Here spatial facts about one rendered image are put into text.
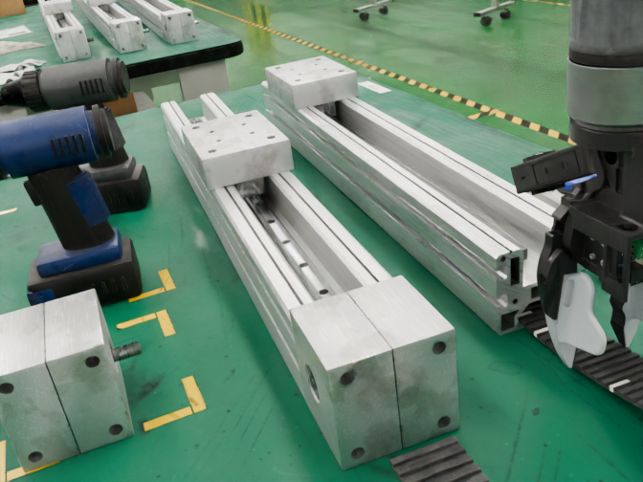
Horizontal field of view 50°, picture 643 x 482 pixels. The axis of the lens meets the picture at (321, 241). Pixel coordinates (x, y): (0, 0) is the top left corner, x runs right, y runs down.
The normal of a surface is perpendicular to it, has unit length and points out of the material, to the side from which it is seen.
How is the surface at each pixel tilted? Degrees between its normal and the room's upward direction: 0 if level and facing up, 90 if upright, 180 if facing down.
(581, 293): 81
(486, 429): 0
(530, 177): 89
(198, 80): 90
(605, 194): 90
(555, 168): 89
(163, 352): 0
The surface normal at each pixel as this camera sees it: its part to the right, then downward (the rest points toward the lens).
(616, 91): -0.40, 0.46
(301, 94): 0.33, 0.39
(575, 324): -0.94, 0.11
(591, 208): -0.13, -0.89
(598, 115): -0.66, 0.41
